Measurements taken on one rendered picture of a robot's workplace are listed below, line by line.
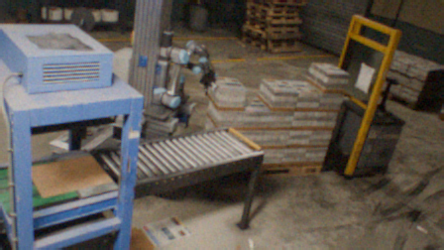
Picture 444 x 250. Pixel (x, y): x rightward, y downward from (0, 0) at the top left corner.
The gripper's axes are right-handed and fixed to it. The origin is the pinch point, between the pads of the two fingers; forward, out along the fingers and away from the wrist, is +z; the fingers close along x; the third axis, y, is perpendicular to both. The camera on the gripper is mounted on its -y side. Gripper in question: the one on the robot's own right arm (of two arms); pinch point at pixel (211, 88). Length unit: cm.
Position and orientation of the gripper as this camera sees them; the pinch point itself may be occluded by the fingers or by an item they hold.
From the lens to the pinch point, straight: 426.4
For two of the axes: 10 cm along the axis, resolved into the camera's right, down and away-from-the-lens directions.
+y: 8.9, -4.4, 1.3
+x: -3.4, -4.5, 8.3
